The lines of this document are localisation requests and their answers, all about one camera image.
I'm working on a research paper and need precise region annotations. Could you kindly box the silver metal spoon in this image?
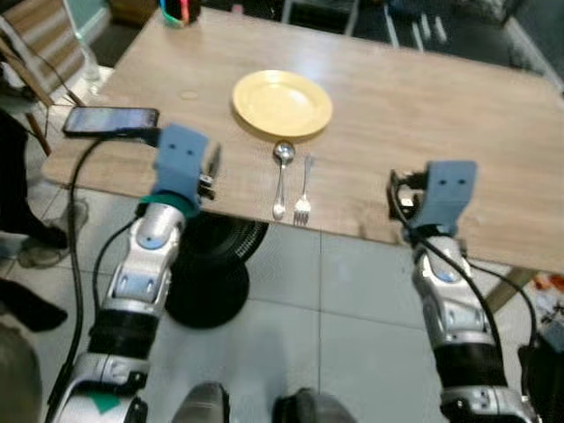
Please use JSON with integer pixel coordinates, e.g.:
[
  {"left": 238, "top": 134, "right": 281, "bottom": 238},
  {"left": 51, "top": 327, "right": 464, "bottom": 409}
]
[{"left": 271, "top": 141, "right": 296, "bottom": 221}]

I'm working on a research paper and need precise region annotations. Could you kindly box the silver metal fork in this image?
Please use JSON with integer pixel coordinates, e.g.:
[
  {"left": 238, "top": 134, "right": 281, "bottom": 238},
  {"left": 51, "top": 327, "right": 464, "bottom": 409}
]
[{"left": 293, "top": 155, "right": 315, "bottom": 226}]

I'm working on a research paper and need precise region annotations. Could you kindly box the round yellow plate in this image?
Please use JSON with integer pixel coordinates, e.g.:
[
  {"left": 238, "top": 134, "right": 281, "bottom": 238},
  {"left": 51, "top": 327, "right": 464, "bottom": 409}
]
[{"left": 231, "top": 70, "right": 334, "bottom": 140}]

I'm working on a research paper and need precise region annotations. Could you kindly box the black smartphone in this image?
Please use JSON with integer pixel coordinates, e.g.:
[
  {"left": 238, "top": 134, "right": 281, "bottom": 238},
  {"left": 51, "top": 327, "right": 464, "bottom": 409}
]
[{"left": 62, "top": 107, "right": 160, "bottom": 138}]

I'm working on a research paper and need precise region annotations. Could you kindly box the wooden table leg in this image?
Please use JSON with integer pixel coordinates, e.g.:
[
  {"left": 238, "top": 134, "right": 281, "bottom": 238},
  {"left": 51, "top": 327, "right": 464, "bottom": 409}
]
[{"left": 483, "top": 264, "right": 540, "bottom": 315}]

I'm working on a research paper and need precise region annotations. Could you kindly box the clear plastic bottle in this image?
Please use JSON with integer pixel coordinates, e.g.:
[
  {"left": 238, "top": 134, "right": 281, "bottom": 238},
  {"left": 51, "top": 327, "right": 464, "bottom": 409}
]
[{"left": 81, "top": 33, "right": 105, "bottom": 93}]

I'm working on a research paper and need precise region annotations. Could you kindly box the colourful striped cup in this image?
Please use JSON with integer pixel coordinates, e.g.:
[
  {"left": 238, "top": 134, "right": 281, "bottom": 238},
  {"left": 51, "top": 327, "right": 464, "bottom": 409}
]
[{"left": 159, "top": 0, "right": 203, "bottom": 28}]

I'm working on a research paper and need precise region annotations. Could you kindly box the person's leg with grey shoe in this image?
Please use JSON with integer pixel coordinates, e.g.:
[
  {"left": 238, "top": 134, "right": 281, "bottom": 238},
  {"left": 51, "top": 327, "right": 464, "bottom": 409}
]
[{"left": 0, "top": 110, "right": 90, "bottom": 269}]

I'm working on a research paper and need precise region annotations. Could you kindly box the striped wooden chair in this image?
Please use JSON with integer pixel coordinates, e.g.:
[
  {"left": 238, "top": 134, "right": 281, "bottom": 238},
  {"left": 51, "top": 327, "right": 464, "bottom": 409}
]
[{"left": 0, "top": 0, "right": 89, "bottom": 158}]

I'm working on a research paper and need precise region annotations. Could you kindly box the person's black foot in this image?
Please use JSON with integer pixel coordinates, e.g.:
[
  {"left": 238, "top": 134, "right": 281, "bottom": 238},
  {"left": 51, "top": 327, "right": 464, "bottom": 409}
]
[{"left": 0, "top": 279, "right": 69, "bottom": 334}]

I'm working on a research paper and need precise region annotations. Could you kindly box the grey left robot leg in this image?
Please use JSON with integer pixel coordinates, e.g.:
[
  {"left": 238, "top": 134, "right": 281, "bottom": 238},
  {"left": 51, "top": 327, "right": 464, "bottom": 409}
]
[{"left": 171, "top": 382, "right": 232, "bottom": 423}]

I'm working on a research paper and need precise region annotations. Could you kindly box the dark right robot leg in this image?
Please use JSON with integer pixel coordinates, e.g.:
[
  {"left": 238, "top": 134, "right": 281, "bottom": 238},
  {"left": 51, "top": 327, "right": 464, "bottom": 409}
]
[{"left": 271, "top": 388, "right": 355, "bottom": 423}]

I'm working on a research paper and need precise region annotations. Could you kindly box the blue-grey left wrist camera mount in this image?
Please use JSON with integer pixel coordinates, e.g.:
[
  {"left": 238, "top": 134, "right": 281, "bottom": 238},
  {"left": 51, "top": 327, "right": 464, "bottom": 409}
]
[{"left": 152, "top": 123, "right": 211, "bottom": 198}]

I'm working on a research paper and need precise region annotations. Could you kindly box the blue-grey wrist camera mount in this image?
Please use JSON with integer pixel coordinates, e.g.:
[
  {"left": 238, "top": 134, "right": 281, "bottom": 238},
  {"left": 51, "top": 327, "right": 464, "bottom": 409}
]
[
  {"left": 412, "top": 160, "right": 479, "bottom": 235},
  {"left": 152, "top": 123, "right": 211, "bottom": 198}
]

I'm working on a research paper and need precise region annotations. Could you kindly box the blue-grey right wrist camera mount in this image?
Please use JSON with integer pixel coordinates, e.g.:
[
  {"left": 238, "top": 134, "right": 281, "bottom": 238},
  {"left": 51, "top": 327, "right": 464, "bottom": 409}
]
[{"left": 412, "top": 160, "right": 479, "bottom": 235}]

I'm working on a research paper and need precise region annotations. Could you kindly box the black round table pedestal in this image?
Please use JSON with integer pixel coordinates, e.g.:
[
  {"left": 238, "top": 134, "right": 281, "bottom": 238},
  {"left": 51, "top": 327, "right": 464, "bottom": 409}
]
[{"left": 166, "top": 211, "right": 270, "bottom": 330}]

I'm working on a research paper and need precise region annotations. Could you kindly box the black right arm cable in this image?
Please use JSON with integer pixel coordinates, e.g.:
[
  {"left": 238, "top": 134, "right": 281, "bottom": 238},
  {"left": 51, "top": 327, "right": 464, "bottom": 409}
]
[{"left": 388, "top": 173, "right": 540, "bottom": 375}]

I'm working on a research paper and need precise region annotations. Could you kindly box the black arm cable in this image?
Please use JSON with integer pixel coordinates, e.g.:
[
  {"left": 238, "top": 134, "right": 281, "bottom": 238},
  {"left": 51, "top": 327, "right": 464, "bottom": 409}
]
[
  {"left": 44, "top": 128, "right": 163, "bottom": 423},
  {"left": 388, "top": 173, "right": 540, "bottom": 375}
]

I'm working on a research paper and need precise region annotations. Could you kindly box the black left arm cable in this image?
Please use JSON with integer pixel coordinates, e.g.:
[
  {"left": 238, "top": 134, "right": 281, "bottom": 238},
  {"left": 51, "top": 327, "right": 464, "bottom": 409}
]
[{"left": 44, "top": 128, "right": 163, "bottom": 423}]

